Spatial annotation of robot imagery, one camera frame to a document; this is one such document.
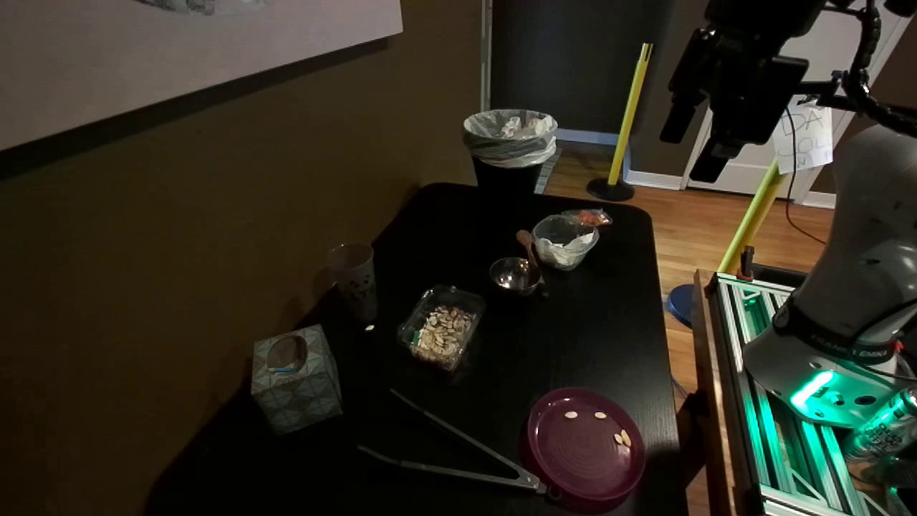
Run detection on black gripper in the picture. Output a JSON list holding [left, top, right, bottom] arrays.
[[662, 0, 824, 183]]

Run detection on maroon plastic plate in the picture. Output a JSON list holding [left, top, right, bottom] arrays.
[[523, 386, 648, 509]]

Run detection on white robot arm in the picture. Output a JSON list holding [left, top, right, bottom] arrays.
[[662, 0, 917, 431]]

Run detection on black bin with white liner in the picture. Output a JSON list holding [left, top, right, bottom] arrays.
[[462, 108, 558, 198]]

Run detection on white door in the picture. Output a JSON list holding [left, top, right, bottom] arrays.
[[682, 0, 910, 204]]

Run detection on yellow pole with base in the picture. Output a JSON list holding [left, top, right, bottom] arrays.
[[586, 42, 652, 201]]

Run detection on clear container with tissue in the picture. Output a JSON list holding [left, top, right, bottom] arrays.
[[533, 211, 602, 273]]

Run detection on wooden spoon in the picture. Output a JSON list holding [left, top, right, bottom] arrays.
[[516, 229, 543, 279]]

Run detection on small glass bowl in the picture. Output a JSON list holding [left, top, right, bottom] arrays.
[[490, 259, 535, 294]]

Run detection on clear container of nuts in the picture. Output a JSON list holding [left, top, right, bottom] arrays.
[[398, 284, 483, 369]]

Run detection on clear drinking glass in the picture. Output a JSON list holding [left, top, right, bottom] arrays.
[[327, 243, 377, 325]]

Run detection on metal tongs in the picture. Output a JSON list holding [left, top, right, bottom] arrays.
[[354, 383, 550, 498]]

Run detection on patterned tissue box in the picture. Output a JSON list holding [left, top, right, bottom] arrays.
[[248, 325, 343, 433]]

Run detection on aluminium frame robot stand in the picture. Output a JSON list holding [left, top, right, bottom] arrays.
[[692, 276, 917, 516]]

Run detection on white wall picture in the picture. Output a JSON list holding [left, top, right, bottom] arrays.
[[0, 0, 404, 148]]

